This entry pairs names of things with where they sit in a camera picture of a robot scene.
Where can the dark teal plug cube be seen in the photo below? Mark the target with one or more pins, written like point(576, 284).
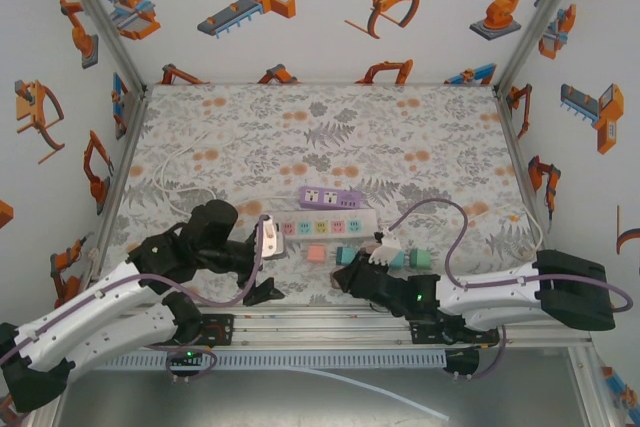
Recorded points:
point(345, 255)

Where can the salmon pink plug cube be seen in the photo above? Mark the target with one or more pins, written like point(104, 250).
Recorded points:
point(316, 253)

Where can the mint green plug cube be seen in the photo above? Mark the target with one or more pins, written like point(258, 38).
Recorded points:
point(420, 259)

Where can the white power strip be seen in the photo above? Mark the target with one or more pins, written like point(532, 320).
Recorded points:
point(367, 224)

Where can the purple power strip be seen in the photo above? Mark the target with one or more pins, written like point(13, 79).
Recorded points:
point(330, 197)

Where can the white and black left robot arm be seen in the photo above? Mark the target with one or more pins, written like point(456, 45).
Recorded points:
point(75, 312)

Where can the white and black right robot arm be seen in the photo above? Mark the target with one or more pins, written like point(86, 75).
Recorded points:
point(490, 292)

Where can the white plastic tube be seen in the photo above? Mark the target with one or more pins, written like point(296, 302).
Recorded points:
point(380, 389)

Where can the floral tablecloth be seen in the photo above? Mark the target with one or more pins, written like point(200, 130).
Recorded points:
point(320, 107)

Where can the aluminium front frame rail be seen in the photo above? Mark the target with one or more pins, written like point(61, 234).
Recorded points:
point(320, 327)

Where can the aluminium side rail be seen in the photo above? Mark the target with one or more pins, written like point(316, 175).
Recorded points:
point(125, 157)
point(515, 147)

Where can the aluminium frame leg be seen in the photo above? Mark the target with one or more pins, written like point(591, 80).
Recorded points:
point(587, 387)
point(47, 414)

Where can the aluminium corner post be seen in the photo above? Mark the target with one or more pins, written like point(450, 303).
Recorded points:
point(100, 17)
point(545, 12)

